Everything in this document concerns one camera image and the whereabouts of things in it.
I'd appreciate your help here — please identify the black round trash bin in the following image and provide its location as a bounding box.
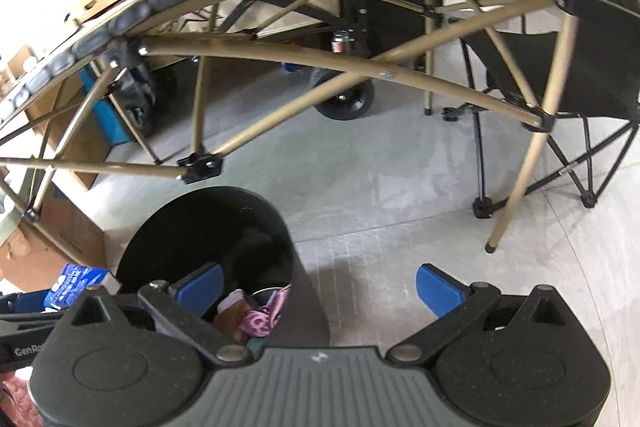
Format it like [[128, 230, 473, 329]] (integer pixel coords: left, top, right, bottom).
[[115, 187, 331, 350]]

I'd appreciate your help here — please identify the black folding chair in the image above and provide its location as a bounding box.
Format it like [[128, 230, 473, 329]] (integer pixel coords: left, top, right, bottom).
[[442, 0, 640, 220]]

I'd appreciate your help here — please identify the purple wrapper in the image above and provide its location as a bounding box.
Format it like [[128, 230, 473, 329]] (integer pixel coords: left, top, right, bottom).
[[240, 284, 293, 339]]

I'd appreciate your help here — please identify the pink sponge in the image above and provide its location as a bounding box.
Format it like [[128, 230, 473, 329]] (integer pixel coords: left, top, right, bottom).
[[212, 302, 253, 340]]

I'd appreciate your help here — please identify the black wheeled case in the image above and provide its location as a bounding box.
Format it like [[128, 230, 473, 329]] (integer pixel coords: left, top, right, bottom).
[[117, 52, 178, 132]]

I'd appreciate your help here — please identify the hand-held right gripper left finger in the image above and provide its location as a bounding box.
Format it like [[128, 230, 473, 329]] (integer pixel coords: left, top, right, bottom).
[[70, 263, 253, 365]]

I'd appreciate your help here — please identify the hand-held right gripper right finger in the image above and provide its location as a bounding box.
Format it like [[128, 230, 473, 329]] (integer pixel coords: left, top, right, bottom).
[[387, 263, 576, 365]]

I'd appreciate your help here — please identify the open cardboard box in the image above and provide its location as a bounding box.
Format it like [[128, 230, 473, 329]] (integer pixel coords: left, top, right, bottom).
[[22, 72, 116, 190]]

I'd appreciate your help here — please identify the blue panel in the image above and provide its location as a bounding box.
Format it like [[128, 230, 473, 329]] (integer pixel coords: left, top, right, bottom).
[[80, 67, 133, 148]]

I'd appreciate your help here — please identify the tan folding table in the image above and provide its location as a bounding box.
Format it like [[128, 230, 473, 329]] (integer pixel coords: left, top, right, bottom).
[[0, 0, 640, 255]]

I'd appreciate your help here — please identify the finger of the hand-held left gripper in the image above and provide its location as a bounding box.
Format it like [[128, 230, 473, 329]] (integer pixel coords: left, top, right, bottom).
[[0, 291, 51, 315]]

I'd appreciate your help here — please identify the blue packet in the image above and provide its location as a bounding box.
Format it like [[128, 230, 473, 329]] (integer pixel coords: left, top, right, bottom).
[[42, 263, 120, 314]]

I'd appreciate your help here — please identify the cardboard box with liner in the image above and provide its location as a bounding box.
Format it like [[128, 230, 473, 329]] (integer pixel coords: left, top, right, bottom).
[[0, 187, 108, 285]]

